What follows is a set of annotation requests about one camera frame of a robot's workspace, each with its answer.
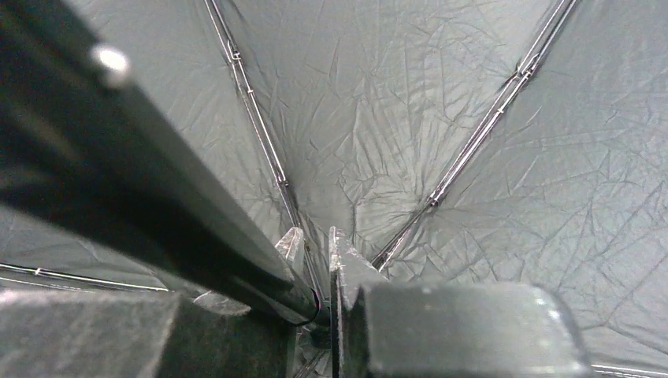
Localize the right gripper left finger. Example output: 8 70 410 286
1 229 295 377

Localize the beige and black folding umbrella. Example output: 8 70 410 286
1 1 667 377

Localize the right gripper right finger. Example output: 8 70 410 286
328 227 592 377

